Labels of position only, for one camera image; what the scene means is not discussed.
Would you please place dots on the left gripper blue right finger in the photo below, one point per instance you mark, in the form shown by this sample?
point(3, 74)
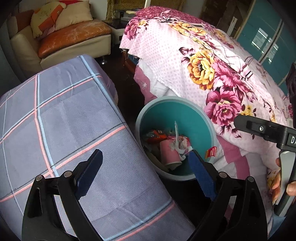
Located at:
point(218, 186)

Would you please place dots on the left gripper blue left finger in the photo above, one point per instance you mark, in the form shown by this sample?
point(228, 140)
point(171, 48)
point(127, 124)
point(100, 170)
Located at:
point(72, 185)

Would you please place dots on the pink cartoon paper cup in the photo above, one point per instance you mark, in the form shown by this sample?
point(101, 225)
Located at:
point(169, 156)

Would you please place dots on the clear green plastic wrapper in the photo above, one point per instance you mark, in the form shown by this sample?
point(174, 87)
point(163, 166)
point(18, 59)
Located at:
point(177, 136)

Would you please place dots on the orange snack wrapper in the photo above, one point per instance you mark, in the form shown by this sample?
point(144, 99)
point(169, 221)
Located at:
point(155, 136)

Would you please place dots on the teal trash bin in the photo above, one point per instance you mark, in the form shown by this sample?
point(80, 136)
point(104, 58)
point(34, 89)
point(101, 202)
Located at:
point(162, 113)

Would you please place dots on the purple plaid cloth cover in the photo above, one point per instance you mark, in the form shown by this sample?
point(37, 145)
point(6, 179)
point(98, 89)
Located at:
point(58, 118)

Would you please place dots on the teal wardrobe doors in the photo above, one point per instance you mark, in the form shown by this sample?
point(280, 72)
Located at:
point(268, 40)

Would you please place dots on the pink floral bed quilt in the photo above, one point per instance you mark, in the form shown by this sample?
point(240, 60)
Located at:
point(183, 56)

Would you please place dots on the beige sofa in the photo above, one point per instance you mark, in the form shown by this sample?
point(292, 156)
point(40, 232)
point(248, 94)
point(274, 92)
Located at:
point(25, 47)

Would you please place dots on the orange leather cushion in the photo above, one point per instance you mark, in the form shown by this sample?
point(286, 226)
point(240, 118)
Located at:
point(72, 35)

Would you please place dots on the white nightstand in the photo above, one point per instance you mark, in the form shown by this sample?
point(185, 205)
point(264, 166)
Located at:
point(118, 22)

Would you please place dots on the yellow orange pillow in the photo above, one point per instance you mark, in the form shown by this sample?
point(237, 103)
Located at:
point(45, 17)

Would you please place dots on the beige pillow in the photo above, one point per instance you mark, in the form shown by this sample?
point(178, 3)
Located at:
point(74, 14)

